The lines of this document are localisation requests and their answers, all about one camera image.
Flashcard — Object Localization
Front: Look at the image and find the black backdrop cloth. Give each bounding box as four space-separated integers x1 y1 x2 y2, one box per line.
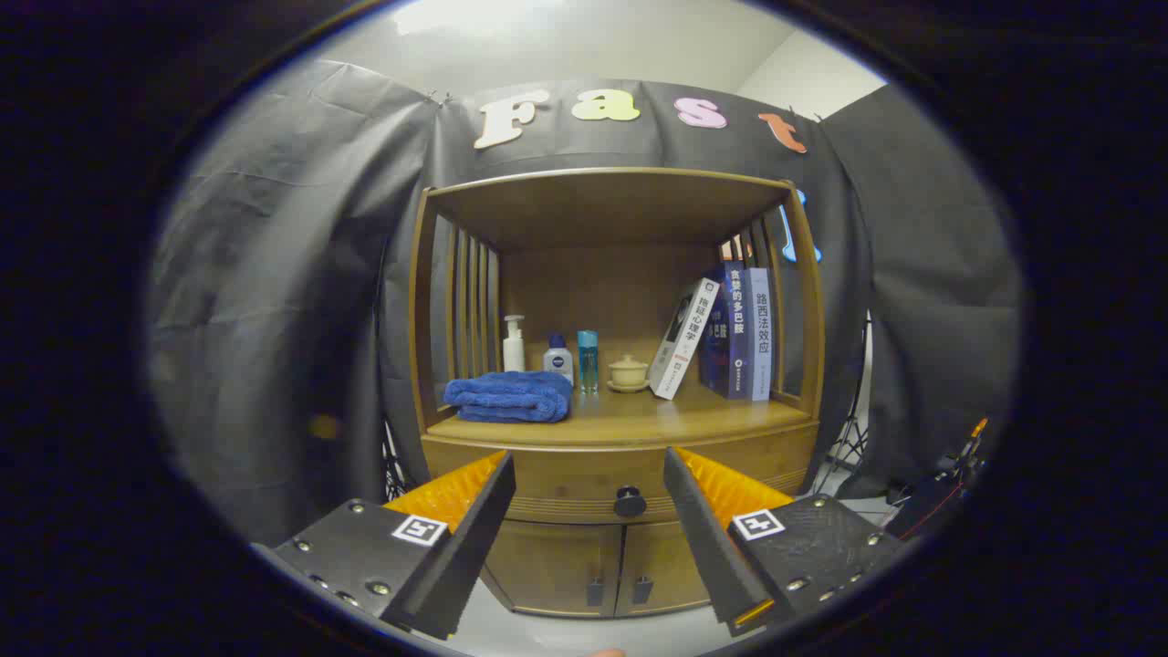
146 59 1023 548

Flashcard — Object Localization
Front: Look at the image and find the pale blue book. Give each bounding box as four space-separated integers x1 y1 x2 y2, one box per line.
745 267 773 402

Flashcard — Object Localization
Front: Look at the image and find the wooden drawer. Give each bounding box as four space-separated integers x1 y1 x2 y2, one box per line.
422 424 820 526

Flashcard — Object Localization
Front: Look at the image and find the black device with orange part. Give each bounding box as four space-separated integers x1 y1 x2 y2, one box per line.
885 418 991 541

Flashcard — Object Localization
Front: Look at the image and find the wooden countertop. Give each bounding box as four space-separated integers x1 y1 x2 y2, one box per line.
427 379 813 448

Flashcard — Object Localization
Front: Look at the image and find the beige lidded teacup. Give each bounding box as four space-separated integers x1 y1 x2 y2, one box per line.
608 354 650 393

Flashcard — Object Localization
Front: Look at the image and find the dark blue book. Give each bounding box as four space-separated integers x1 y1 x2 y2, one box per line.
699 261 753 400

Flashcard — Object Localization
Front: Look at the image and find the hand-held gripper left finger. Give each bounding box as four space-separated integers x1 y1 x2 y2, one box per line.
251 450 517 641

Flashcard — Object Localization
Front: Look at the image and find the white book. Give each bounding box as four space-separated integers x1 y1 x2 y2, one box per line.
649 277 721 401

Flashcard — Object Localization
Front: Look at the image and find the wooden cabinet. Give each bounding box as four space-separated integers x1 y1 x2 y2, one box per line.
408 167 827 620

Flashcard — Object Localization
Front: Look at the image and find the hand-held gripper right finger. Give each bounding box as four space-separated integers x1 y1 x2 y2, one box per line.
663 446 909 638

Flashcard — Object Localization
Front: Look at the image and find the black backdrop stand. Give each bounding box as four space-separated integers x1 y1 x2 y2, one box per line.
812 310 872 498
379 420 407 501

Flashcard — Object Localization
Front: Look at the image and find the white bottle with blue cap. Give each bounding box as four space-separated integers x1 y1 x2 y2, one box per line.
543 333 575 384

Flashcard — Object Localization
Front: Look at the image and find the wooden cabinet door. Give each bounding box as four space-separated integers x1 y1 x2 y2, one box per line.
616 522 714 617
479 520 626 619

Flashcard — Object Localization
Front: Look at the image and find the blue folded towel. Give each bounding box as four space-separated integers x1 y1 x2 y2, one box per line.
443 370 574 423

